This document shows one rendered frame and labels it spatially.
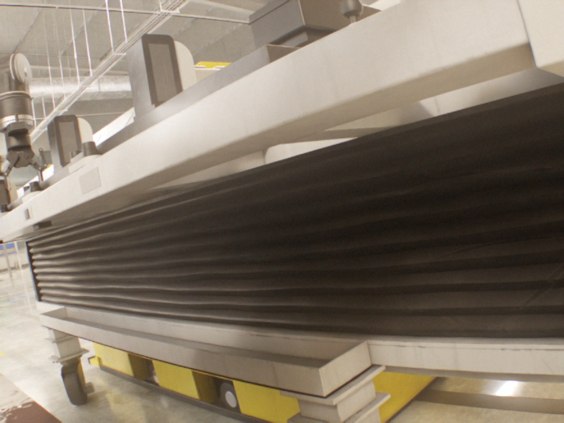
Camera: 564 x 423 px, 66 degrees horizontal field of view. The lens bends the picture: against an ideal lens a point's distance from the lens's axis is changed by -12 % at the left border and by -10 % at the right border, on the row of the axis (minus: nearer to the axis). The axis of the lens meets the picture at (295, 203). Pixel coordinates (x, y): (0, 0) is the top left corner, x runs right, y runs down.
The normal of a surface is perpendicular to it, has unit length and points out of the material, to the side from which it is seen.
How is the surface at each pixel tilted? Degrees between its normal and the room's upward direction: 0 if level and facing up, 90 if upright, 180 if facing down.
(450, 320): 38
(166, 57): 90
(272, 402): 90
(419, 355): 90
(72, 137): 90
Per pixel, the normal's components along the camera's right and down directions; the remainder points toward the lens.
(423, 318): -0.53, -0.75
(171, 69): 0.70, -0.14
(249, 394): -0.69, 0.15
